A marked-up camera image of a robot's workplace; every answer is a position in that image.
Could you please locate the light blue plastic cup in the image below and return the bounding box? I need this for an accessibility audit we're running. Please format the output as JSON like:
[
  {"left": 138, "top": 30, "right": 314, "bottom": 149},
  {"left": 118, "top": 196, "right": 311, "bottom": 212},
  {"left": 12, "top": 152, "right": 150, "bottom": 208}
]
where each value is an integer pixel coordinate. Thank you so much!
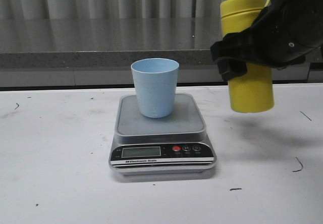
[{"left": 131, "top": 58, "right": 179, "bottom": 118}]

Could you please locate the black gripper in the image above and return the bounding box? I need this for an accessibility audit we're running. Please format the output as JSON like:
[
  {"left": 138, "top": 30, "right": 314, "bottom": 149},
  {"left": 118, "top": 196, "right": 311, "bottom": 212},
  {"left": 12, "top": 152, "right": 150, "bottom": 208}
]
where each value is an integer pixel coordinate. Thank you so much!
[{"left": 210, "top": 0, "right": 322, "bottom": 81}]

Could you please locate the grey stone counter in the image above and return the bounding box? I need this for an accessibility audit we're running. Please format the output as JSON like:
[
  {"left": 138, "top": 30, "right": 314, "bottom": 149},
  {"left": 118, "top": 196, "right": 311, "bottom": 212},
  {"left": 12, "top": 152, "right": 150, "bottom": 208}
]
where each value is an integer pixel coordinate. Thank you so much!
[{"left": 0, "top": 16, "right": 323, "bottom": 70}]

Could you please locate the silver electronic kitchen scale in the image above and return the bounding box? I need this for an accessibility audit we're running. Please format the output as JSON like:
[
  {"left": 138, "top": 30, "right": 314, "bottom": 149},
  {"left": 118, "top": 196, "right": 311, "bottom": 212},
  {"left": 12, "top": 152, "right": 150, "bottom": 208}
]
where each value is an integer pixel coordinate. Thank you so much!
[{"left": 109, "top": 93, "right": 217, "bottom": 176}]

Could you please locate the yellow squeeze bottle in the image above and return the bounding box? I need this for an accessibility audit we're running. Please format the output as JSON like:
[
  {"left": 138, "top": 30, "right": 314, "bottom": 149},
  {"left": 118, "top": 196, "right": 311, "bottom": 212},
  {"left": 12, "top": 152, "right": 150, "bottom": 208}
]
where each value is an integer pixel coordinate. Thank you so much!
[{"left": 220, "top": 0, "right": 275, "bottom": 113}]

